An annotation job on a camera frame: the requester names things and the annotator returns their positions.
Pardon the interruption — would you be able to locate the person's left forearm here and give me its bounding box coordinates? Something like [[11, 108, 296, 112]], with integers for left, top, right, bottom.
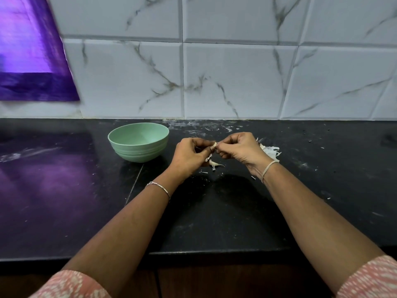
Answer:
[[62, 178, 184, 289]]

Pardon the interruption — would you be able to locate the silver right wrist bracelet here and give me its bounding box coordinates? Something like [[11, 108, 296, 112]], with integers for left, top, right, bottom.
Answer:
[[261, 160, 280, 184]]

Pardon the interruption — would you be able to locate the mint green bowl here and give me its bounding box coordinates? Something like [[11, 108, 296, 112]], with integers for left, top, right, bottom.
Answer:
[[107, 122, 171, 163]]

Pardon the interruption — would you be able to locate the pink patterned left sleeve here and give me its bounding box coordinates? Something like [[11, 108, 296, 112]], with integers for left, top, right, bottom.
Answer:
[[29, 270, 112, 298]]

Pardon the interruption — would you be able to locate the silver left wrist bracelet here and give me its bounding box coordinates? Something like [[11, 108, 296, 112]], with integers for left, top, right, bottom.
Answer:
[[145, 180, 171, 201]]

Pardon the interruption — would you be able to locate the person's right hand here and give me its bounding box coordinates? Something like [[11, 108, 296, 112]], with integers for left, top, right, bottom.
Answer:
[[215, 132, 274, 179]]

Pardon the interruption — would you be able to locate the pink patterned right sleeve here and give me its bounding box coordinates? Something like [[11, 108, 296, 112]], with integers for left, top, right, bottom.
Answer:
[[336, 255, 397, 298]]

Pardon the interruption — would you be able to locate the person's right forearm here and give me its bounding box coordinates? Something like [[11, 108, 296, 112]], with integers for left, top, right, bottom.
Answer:
[[262, 166, 385, 292]]

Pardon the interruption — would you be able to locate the pile of white garlic peels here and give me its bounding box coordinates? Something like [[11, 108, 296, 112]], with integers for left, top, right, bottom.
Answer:
[[257, 138, 282, 161]]

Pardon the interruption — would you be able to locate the silver wrist bracelet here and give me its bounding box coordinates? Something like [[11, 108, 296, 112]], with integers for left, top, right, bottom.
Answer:
[[261, 160, 280, 184], [145, 180, 171, 201]]

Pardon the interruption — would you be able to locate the purple cloth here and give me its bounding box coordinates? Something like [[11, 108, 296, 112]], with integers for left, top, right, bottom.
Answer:
[[0, 0, 81, 102]]

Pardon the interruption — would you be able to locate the garlic clove cluster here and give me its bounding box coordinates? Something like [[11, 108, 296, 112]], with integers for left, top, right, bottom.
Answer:
[[205, 154, 227, 172]]

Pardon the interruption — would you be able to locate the person's left hand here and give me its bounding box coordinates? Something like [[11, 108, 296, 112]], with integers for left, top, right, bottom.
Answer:
[[165, 137, 218, 186]]

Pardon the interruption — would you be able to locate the pink patterned sleeve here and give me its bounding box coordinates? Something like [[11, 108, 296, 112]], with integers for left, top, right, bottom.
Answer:
[[336, 255, 397, 298], [29, 270, 112, 298]]

